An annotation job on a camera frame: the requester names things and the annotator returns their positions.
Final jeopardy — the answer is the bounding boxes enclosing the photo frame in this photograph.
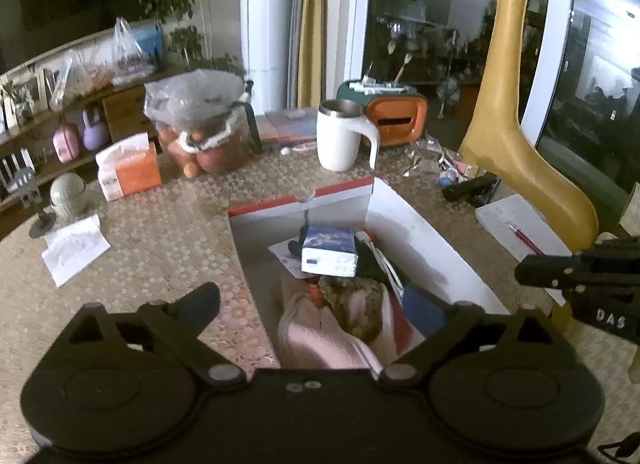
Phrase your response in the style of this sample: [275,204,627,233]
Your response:
[12,74,48,120]

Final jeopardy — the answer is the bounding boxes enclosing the pink pouch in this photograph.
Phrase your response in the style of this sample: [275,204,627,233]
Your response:
[52,117,82,163]

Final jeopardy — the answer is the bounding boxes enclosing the metal fork stand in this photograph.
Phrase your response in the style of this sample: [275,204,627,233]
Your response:
[5,167,56,240]

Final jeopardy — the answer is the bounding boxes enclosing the plastic bag of oranges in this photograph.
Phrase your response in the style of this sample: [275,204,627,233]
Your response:
[47,52,116,110]

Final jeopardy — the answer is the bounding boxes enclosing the brown fuzzy cloth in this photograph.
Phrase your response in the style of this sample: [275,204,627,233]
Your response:
[317,277,386,340]

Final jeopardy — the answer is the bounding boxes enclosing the black rounded remote control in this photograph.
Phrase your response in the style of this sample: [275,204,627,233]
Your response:
[442,178,496,202]

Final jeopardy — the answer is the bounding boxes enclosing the printed sticker card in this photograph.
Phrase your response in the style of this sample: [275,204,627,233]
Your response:
[267,243,306,275]

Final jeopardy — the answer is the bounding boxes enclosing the orange white tissue pack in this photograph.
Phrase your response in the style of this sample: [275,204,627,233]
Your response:
[95,131,163,201]

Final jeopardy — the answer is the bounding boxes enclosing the yellow curtain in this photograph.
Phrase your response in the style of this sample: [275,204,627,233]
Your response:
[297,0,343,110]

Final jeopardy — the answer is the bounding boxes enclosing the clear bag of fruit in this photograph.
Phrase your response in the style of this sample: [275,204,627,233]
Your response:
[144,69,261,179]

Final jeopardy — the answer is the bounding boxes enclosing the pale fleece cloth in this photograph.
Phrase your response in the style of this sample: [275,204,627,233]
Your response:
[277,274,426,370]

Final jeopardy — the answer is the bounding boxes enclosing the wooden cabinet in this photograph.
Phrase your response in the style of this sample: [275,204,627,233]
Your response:
[0,64,171,215]

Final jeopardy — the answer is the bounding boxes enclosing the white cardboard box red rim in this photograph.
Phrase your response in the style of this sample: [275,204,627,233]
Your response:
[227,177,511,370]

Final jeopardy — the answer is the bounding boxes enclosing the stack of colourful books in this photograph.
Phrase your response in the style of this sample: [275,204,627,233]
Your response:
[255,131,321,146]

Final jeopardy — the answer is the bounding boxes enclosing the white mug with handle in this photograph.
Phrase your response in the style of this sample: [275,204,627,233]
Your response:
[316,99,381,172]

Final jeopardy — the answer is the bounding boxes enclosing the round pale ceramic jar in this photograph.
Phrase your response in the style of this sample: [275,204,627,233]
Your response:
[50,173,88,219]

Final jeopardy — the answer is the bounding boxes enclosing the glass sliding door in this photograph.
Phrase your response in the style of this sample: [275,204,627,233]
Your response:
[345,0,640,195]

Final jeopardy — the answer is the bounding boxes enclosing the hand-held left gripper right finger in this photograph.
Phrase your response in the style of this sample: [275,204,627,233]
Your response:
[379,288,556,389]

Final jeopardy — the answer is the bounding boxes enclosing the yellow giraffe statue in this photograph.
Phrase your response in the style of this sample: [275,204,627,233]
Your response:
[457,0,601,252]

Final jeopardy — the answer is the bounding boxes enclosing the white blue small box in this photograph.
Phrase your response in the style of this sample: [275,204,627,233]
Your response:
[301,225,359,278]

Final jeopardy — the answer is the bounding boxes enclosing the white paper sheet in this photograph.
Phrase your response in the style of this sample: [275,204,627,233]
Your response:
[41,214,112,287]

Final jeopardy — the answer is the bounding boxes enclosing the red pen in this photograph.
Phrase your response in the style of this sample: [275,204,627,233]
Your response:
[509,224,546,256]

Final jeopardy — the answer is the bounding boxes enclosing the white handwritten notepad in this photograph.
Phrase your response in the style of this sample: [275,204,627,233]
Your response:
[475,194,571,265]

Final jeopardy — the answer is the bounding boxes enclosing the white standing air conditioner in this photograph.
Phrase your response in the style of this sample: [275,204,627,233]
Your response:
[241,0,301,110]

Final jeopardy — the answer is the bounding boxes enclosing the purple pouch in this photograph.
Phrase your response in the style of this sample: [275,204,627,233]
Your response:
[81,107,108,151]

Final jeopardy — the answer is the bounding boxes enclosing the makeup brush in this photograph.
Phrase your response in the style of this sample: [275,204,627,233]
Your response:
[397,52,416,84]

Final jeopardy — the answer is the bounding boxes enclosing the crumpled snack wrapper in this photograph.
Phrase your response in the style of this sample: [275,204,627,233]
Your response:
[402,137,458,177]

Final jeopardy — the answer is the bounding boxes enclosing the orange green tissue holder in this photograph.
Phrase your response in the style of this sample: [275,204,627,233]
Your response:
[336,80,429,147]

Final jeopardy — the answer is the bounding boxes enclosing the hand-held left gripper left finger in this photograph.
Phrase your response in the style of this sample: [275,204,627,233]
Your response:
[67,282,247,390]

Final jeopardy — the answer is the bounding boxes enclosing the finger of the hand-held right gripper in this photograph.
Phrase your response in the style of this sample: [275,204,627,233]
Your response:
[515,238,640,295]

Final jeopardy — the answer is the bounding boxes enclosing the gold lace tablecloth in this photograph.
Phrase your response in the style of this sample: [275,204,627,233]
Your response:
[0,139,626,395]

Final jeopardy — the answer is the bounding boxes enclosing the black flat remote control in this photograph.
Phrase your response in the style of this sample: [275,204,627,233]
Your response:
[470,174,502,207]

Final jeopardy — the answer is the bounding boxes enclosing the clear plastic bag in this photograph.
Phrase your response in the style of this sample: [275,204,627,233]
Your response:
[111,17,148,86]

